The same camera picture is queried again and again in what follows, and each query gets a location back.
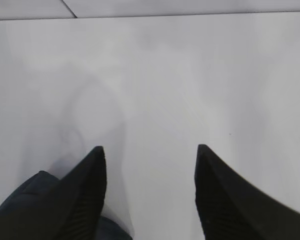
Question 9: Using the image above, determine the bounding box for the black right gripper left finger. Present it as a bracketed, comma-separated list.
[0, 146, 108, 240]

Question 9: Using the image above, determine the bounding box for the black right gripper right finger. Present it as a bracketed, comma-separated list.
[194, 144, 300, 240]

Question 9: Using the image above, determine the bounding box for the dark navy fabric lunch bag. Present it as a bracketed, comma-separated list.
[0, 170, 132, 240]

